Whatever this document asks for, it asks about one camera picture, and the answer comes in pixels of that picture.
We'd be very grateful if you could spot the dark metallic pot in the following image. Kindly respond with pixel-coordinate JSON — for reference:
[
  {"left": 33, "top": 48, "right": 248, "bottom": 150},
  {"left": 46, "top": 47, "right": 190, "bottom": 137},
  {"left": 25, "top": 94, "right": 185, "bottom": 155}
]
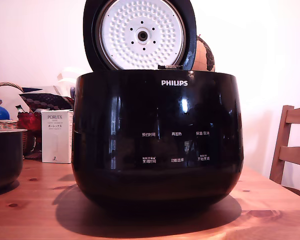
[{"left": 0, "top": 128, "right": 25, "bottom": 191}]

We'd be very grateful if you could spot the black Philips rice cooker body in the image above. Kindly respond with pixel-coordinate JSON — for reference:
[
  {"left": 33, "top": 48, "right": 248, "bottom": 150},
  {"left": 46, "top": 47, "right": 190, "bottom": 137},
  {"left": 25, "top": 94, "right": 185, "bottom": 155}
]
[{"left": 71, "top": 69, "right": 245, "bottom": 218}]

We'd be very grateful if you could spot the black rice cooker lid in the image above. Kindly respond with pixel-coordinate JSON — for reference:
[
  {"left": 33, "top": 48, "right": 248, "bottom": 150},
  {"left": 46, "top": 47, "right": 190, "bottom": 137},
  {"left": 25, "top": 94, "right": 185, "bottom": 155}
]
[{"left": 82, "top": 0, "right": 198, "bottom": 72}]

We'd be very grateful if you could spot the white plastic jug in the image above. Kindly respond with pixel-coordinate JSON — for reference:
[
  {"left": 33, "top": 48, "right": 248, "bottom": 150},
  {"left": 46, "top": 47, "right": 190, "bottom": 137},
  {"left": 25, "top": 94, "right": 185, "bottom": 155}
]
[{"left": 53, "top": 66, "right": 81, "bottom": 95}]

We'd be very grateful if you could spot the white Porlex box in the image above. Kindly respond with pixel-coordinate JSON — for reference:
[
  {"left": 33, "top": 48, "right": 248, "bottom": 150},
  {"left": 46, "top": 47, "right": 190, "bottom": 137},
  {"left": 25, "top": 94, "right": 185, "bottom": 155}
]
[{"left": 40, "top": 109, "right": 75, "bottom": 164}]

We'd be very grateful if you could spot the dark dotted patterned cloth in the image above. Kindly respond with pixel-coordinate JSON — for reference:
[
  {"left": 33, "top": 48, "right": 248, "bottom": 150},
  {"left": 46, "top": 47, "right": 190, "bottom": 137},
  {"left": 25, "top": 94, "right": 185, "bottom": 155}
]
[{"left": 18, "top": 86, "right": 76, "bottom": 112}]

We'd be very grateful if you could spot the wooden chair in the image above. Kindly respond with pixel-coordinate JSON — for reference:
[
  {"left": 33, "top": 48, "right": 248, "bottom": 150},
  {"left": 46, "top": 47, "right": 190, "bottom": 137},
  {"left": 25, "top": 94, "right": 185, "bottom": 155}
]
[{"left": 269, "top": 104, "right": 300, "bottom": 202}]

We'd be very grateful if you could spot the woven wicker basket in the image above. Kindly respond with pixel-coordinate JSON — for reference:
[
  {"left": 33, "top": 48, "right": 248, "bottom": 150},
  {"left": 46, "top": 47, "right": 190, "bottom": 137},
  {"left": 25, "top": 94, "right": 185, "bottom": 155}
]
[{"left": 0, "top": 82, "right": 31, "bottom": 157}]

